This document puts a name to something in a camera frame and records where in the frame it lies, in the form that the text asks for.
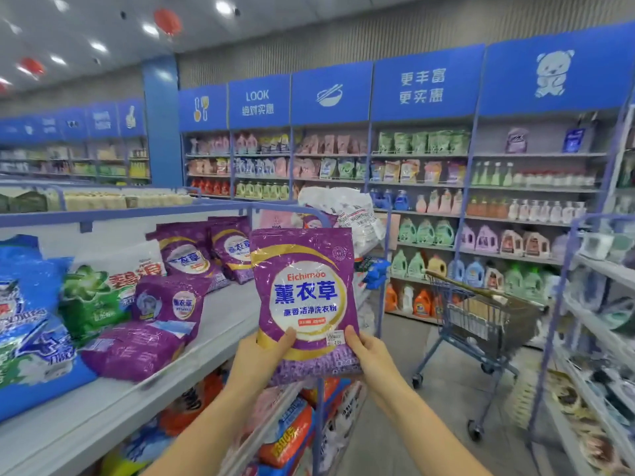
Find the person's left hand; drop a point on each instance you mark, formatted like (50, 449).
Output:
(258, 370)

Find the person's right hand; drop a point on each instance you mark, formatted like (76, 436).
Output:
(377, 372)

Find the panda green detergent bag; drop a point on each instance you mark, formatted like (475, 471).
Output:
(342, 421)

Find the pile of pink detergent bags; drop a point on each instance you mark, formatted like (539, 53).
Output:
(188, 401)

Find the purple detergent bag gold oval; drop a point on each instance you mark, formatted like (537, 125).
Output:
(303, 292)
(233, 248)
(188, 254)

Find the purple detergent bag white label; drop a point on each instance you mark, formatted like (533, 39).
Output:
(139, 347)

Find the grey shelf with blue frame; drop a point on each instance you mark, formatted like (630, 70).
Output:
(129, 401)

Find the white washing powder bags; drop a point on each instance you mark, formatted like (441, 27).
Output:
(342, 213)

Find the white green detergent bag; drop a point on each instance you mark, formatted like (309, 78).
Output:
(104, 287)

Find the blue detergent bag green band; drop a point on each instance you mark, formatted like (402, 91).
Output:
(40, 332)

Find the person's left forearm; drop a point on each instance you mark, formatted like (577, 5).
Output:
(203, 436)

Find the person's right forearm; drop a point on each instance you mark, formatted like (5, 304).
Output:
(432, 436)

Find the metal shopping cart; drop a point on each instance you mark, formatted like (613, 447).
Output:
(486, 327)

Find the row of pale bottles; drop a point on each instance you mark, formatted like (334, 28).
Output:
(129, 200)

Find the side rack with small goods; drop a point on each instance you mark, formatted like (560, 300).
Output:
(595, 352)

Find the blue sign with utensil icons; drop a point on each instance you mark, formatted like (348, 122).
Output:
(203, 109)

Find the blue sign with bowl icon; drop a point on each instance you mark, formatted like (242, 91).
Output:
(331, 94)

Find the row of green boxes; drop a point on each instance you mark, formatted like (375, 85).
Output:
(25, 201)

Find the blue sign with bear icon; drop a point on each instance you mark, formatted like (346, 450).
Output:
(556, 69)

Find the hanging red lanterns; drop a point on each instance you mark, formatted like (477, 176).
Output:
(168, 20)

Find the ceiling spotlights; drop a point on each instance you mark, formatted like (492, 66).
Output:
(224, 8)

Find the wall rack with pink goods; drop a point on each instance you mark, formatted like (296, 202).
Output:
(278, 163)

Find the far wall racks with goods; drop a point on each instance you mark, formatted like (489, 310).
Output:
(79, 163)

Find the blue wall sign band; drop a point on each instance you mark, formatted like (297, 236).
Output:
(79, 122)

